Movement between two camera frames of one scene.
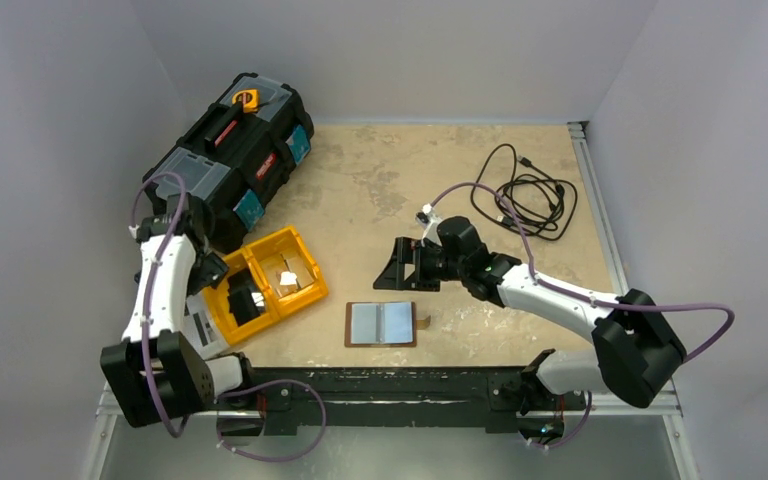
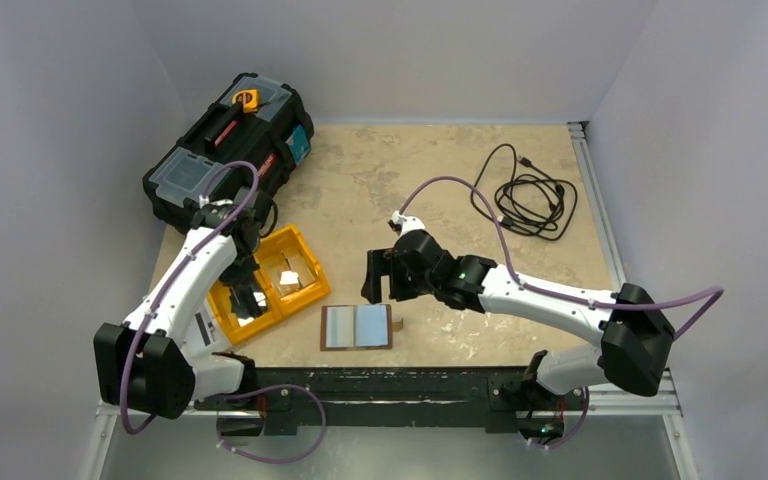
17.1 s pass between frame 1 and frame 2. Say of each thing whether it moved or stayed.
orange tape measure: stayed
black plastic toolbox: stayed
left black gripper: moved
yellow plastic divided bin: stayed
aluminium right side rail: stayed
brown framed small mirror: moved
